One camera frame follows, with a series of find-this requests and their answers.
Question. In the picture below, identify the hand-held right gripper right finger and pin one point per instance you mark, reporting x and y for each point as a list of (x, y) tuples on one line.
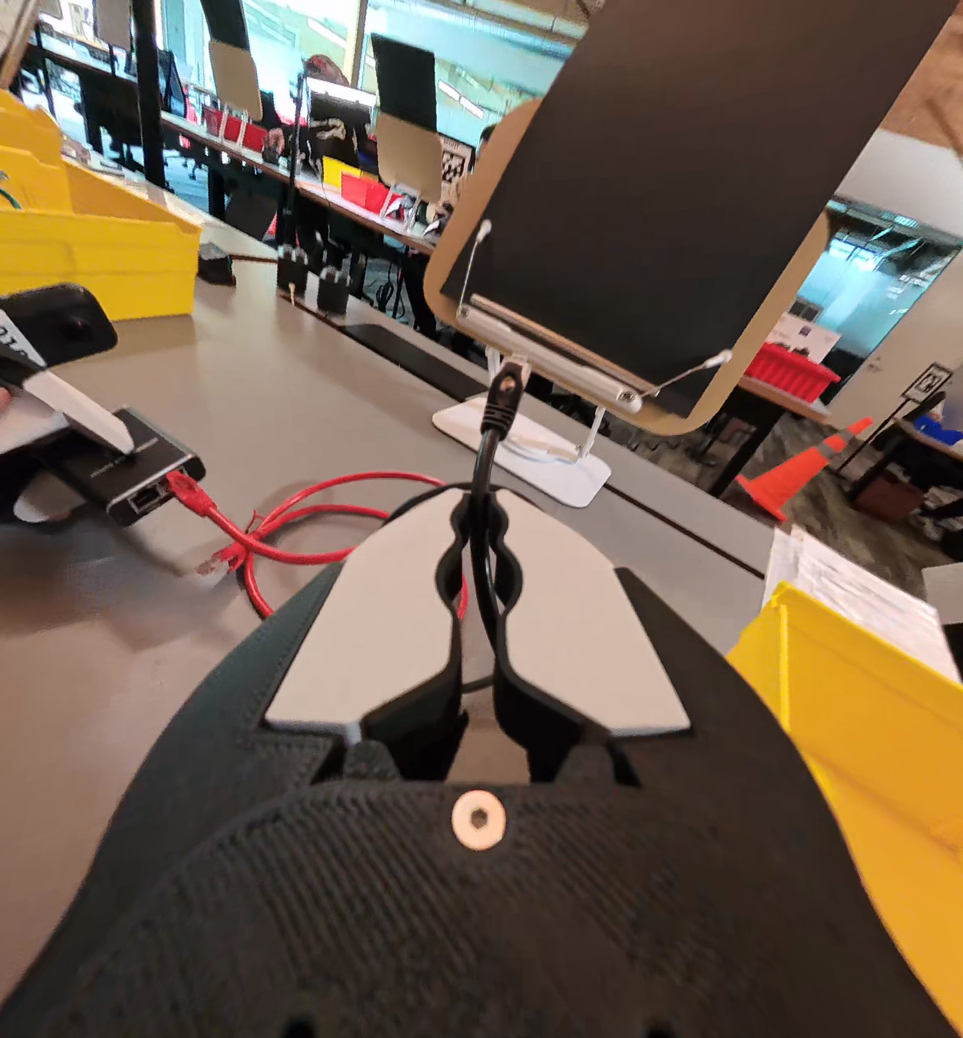
[(578, 649)]

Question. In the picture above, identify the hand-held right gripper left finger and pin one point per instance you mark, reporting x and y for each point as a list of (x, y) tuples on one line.
[(368, 632)]

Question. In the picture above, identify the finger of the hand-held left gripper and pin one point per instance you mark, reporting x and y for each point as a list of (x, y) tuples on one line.
[(47, 496), (84, 413)]

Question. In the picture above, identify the yellow bin with stepped rim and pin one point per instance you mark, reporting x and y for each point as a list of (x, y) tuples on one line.
[(84, 259)]

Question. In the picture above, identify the black network splitter box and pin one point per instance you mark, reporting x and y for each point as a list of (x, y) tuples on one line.
[(157, 462)]

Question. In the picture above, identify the grey desk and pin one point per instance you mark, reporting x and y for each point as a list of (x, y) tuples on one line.
[(286, 365)]

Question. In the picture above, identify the black desk clamp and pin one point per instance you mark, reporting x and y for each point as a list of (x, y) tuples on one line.
[(292, 272), (333, 290)]

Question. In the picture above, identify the small black box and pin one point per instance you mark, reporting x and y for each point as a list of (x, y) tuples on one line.
[(216, 266)]

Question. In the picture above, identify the black pole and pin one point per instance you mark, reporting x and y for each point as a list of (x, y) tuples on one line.
[(149, 97)]

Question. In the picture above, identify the red bin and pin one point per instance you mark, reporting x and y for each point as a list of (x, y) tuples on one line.
[(366, 195), (789, 373), (222, 126)]

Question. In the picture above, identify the orange traffic cone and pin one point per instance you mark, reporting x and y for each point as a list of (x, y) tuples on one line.
[(797, 474)]

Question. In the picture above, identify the paper sheet in plastic sleeve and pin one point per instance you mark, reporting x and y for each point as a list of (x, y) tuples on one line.
[(854, 592)]

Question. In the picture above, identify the black and tan board stand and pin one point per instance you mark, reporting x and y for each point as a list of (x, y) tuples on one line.
[(404, 81), (234, 77)]

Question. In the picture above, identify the plain yellow bin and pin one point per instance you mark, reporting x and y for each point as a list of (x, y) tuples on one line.
[(870, 770)]

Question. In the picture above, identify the small yellow bin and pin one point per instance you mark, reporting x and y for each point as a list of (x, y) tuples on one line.
[(339, 172)]

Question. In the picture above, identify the brown bag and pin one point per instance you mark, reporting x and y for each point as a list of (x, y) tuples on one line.
[(891, 496)]

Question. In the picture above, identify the printed marker sign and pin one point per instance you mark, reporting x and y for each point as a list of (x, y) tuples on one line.
[(929, 383), (457, 162)]

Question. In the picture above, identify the large black board on stand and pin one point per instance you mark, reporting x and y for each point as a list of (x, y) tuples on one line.
[(651, 203)]

